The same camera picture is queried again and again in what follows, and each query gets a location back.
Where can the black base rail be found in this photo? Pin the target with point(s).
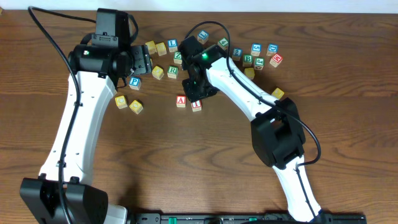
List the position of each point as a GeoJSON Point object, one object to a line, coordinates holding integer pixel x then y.
{"type": "Point", "coordinates": [323, 218]}

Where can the blue L block top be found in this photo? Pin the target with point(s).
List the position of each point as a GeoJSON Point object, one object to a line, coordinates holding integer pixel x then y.
{"type": "Point", "coordinates": [202, 37]}

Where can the blue l block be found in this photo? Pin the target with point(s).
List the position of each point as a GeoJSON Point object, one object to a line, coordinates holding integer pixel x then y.
{"type": "Point", "coordinates": [202, 37]}
{"type": "Point", "coordinates": [172, 45]}

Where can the blue L block left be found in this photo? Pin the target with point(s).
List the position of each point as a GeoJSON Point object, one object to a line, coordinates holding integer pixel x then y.
{"type": "Point", "coordinates": [172, 45]}

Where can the green Z block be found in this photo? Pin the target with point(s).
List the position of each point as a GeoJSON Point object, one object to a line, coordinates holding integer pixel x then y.
{"type": "Point", "coordinates": [177, 58]}

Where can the red A block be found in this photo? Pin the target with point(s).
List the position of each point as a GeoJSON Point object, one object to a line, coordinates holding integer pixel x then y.
{"type": "Point", "coordinates": [181, 101]}

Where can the blue P block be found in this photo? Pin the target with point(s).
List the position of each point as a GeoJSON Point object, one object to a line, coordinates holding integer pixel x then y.
{"type": "Point", "coordinates": [135, 83]}

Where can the green J block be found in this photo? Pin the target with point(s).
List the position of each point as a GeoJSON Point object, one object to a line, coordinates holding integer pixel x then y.
{"type": "Point", "coordinates": [259, 63]}

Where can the blue 2 block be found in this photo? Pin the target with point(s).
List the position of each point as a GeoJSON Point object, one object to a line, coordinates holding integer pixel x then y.
{"type": "Point", "coordinates": [237, 53]}

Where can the yellow block top left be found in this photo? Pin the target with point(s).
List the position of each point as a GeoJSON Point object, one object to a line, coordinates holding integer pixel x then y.
{"type": "Point", "coordinates": [151, 47]}

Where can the yellow block far right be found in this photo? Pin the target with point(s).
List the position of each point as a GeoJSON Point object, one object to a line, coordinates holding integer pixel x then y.
{"type": "Point", "coordinates": [278, 93]}

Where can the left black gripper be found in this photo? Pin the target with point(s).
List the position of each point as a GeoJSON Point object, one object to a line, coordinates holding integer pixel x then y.
{"type": "Point", "coordinates": [142, 59]}

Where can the green B block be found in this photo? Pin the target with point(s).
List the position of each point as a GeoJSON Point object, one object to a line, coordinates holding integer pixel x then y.
{"type": "Point", "coordinates": [247, 60]}

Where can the yellow block near I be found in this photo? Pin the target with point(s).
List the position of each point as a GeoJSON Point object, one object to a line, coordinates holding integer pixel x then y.
{"type": "Point", "coordinates": [249, 73]}

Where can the red I block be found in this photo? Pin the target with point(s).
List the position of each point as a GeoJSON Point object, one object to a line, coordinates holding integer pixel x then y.
{"type": "Point", "coordinates": [196, 106]}

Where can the yellow block lower middle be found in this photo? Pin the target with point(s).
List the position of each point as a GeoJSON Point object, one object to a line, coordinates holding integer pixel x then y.
{"type": "Point", "coordinates": [121, 102]}

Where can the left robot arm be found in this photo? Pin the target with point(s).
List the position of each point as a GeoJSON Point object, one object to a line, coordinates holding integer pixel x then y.
{"type": "Point", "coordinates": [63, 191]}

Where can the green R block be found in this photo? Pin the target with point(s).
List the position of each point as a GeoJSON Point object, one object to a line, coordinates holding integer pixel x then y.
{"type": "Point", "coordinates": [172, 72]}

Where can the yellow block beside R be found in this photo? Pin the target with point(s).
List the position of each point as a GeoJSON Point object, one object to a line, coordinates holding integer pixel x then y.
{"type": "Point", "coordinates": [157, 72]}

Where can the yellow block lower right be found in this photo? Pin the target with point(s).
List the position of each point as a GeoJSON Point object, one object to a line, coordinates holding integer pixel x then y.
{"type": "Point", "coordinates": [136, 107]}

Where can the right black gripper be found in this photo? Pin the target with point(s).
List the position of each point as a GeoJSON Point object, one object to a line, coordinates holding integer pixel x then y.
{"type": "Point", "coordinates": [193, 95]}

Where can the blue D block right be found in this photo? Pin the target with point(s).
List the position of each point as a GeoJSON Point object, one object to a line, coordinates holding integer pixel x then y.
{"type": "Point", "coordinates": [272, 50]}

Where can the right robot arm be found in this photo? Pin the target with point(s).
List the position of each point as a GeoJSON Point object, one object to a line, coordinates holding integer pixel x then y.
{"type": "Point", "coordinates": [276, 129]}

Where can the green 4 block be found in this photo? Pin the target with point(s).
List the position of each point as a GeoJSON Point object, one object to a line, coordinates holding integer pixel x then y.
{"type": "Point", "coordinates": [223, 43]}

